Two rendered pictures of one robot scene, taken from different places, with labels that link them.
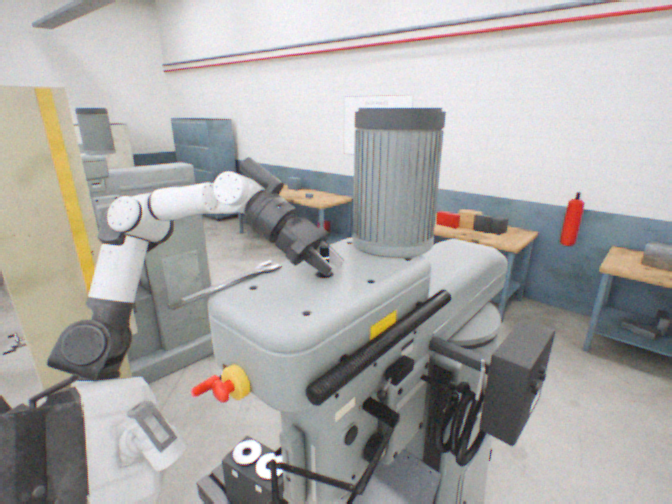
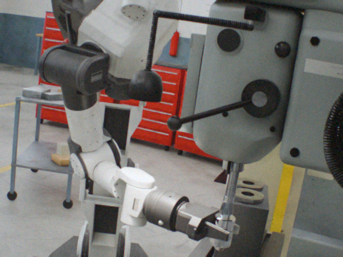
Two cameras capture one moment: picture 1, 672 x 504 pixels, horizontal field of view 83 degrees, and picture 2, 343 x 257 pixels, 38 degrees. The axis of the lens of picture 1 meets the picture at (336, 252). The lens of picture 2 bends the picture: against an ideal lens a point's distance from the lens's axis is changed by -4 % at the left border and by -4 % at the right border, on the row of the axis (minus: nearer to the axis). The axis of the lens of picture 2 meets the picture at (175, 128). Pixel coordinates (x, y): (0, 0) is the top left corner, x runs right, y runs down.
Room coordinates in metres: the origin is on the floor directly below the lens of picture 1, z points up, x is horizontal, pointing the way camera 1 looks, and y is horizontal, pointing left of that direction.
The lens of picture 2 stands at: (0.16, -0.89, 1.58)
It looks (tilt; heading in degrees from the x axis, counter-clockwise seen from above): 12 degrees down; 66
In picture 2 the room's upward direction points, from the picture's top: 8 degrees clockwise
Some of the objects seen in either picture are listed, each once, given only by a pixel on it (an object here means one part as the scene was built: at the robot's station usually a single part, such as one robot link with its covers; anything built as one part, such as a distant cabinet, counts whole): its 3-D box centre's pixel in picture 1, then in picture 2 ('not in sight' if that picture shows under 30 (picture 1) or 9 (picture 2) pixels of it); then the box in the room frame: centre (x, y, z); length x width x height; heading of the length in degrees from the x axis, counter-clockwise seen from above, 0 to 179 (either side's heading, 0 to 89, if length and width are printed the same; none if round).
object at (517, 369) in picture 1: (519, 379); not in sight; (0.72, -0.43, 1.62); 0.20 x 0.09 x 0.21; 139
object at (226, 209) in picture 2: not in sight; (230, 192); (0.71, 0.02, 1.23); 0.03 x 0.03 x 0.11
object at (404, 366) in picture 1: (392, 376); not in sight; (0.67, -0.12, 1.66); 0.12 x 0.04 x 0.04; 139
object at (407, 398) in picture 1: (374, 389); (341, 99); (0.86, -0.11, 1.47); 0.24 x 0.19 x 0.26; 49
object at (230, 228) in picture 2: not in sight; (222, 232); (0.71, 0.02, 1.13); 0.05 x 0.05 x 0.06
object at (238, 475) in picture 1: (260, 480); (241, 221); (0.91, 0.25, 1.05); 0.22 x 0.12 x 0.20; 59
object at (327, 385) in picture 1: (391, 335); not in sight; (0.64, -0.11, 1.79); 0.45 x 0.04 x 0.04; 139
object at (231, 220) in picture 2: not in sight; (224, 218); (0.71, 0.02, 1.17); 0.05 x 0.05 x 0.01
